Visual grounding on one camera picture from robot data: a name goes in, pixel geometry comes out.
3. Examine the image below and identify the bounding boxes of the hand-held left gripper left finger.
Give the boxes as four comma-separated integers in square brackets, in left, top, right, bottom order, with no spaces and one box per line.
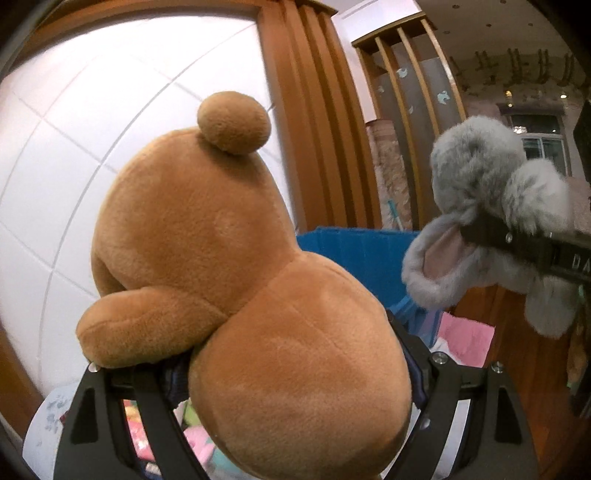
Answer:
[53,353,211,480]

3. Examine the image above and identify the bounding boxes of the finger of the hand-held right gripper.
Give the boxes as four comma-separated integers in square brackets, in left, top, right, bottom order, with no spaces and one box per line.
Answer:
[462,213,557,278]

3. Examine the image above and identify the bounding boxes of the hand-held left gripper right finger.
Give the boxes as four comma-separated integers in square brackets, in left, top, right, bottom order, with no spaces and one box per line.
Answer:
[383,308,541,480]

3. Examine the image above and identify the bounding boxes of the grey furry plush toy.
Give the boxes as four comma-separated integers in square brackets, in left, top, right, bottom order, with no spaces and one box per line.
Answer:
[401,115,580,337]

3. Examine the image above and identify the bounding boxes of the blue plastic crate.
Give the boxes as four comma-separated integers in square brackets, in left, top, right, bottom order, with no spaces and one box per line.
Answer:
[295,225,444,347]

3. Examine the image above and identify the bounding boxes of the brown teddy bear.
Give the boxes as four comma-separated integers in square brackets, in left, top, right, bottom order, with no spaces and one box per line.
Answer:
[76,91,414,480]

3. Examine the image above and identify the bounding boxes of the white cloth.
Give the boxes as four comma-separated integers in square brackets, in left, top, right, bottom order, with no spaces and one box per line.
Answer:
[431,336,467,365]

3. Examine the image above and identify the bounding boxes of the pink cloth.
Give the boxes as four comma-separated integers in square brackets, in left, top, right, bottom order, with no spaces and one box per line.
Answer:
[436,311,496,367]

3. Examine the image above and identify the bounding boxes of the window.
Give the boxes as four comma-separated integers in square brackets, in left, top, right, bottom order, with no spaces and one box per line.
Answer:
[524,134,570,175]

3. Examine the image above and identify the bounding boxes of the rolled beige mat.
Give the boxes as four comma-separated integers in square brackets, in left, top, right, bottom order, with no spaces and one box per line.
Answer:
[367,119,414,230]

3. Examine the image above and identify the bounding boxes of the wooden slat partition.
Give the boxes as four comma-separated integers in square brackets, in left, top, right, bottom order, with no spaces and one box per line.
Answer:
[351,11,468,229]

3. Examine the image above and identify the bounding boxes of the teal stick handle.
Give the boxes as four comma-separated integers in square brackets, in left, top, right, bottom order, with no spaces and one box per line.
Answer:
[385,198,403,230]

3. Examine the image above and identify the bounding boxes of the wooden wall trim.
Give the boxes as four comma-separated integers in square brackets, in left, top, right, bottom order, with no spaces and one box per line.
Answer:
[256,0,384,234]

